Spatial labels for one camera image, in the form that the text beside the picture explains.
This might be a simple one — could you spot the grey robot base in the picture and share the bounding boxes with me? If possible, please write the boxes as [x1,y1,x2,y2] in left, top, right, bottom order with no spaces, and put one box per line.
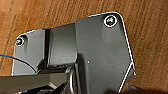
[11,12,136,94]

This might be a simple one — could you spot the blue cable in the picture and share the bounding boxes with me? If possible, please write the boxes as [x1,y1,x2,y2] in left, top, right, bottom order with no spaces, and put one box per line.
[0,53,38,74]

